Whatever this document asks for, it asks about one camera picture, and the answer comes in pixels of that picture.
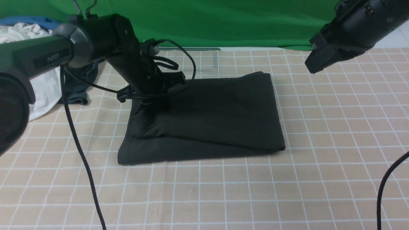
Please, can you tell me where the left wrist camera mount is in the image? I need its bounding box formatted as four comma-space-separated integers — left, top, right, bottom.
139, 38, 159, 56

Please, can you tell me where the blue crumpled garment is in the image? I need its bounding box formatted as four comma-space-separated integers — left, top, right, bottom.
0, 15, 62, 30

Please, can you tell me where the green backdrop cloth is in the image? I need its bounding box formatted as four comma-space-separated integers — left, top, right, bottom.
0, 0, 342, 51

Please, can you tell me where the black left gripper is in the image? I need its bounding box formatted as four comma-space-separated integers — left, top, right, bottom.
107, 48, 186, 106

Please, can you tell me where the white crumpled garment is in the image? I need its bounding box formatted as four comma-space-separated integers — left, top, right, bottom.
0, 22, 62, 122

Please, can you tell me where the dark gray long-sleeved shirt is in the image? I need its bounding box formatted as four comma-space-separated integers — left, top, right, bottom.
117, 72, 285, 165

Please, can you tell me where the dark gray crumpled garment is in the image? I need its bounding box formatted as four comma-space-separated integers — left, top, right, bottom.
62, 61, 100, 106

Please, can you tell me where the beige grid tablecloth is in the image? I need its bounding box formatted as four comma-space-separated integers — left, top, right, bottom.
0, 48, 409, 230

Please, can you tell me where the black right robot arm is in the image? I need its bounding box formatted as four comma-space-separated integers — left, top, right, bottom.
305, 0, 409, 74

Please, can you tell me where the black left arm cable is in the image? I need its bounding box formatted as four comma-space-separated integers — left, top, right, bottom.
60, 38, 197, 230

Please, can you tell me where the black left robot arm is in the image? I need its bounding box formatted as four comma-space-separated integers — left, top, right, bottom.
1, 14, 186, 154

